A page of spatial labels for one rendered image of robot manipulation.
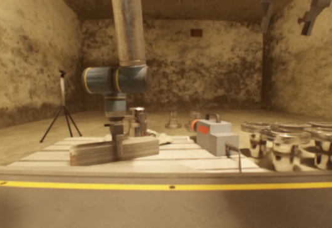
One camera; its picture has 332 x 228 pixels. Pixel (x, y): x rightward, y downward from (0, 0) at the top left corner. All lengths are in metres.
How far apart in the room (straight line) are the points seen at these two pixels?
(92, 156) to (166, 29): 5.80
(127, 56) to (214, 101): 5.76
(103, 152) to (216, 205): 0.77
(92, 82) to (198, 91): 5.56
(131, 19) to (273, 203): 0.65
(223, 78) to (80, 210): 6.34
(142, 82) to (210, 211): 0.57
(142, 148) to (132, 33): 0.57
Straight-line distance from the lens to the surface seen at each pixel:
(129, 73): 0.71
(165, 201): 0.23
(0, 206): 0.28
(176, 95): 6.09
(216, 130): 1.09
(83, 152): 0.93
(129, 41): 0.71
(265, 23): 0.65
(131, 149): 0.98
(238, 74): 6.67
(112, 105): 0.92
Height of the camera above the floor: 0.47
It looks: 6 degrees down
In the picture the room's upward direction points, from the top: straight up
